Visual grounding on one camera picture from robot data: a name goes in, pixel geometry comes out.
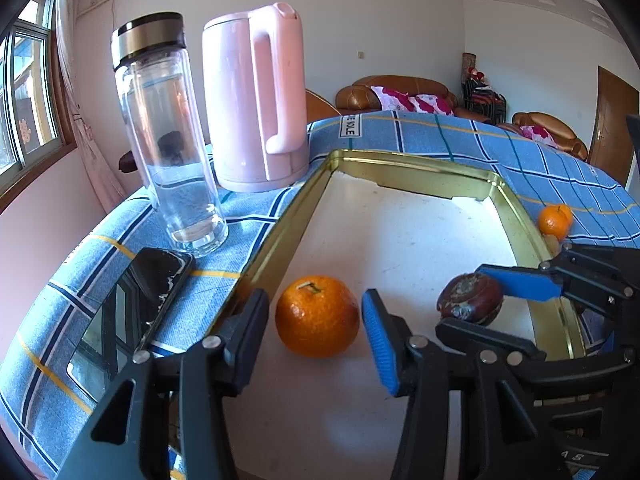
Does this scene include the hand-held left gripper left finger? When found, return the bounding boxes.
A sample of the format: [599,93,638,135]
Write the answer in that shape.
[55,288,271,480]

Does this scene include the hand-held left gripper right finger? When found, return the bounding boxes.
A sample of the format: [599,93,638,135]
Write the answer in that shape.
[361,288,571,480]

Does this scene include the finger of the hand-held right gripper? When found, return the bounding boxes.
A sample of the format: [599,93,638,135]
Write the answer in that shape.
[477,241,640,322]
[435,319,640,396]

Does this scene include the dark brown water chestnut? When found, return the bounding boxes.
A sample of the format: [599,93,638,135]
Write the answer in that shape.
[436,273,503,322]

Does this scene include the large orange with stem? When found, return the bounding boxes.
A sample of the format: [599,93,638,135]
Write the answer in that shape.
[275,275,361,359]

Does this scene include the gold metal tray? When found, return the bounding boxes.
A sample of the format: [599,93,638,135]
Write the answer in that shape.
[220,149,588,480]

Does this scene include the black smartphone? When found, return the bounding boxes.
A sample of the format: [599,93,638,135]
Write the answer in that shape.
[66,247,196,403]

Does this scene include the floral pillow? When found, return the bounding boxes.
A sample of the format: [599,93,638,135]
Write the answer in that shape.
[410,94,456,116]
[370,86,417,112]
[520,125,559,149]

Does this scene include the brown leather loveseat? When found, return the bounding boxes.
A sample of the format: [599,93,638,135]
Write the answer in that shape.
[510,112,589,161]

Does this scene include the blue plaid tablecloth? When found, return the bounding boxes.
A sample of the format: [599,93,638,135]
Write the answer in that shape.
[0,110,640,480]

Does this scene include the brown wooden door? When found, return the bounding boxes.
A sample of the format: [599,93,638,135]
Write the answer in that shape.
[587,66,640,187]

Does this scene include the stacked dark chairs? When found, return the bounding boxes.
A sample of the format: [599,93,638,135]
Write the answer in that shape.
[460,79,509,126]

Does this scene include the glass bottle with metal lid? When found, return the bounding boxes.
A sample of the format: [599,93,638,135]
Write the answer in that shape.
[111,12,230,259]

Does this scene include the pink electric kettle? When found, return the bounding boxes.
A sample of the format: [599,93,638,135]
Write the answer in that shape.
[201,2,311,193]

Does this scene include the brown leather armchair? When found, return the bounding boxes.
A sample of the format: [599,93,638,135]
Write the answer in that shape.
[305,89,342,124]

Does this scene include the brown leather sofa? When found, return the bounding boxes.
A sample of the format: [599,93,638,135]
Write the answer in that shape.
[335,76,459,117]

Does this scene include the pink curtain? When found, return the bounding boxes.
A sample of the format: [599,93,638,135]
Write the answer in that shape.
[54,0,127,213]

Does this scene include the wooden framed window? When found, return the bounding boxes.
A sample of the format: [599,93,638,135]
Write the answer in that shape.
[0,0,77,186]

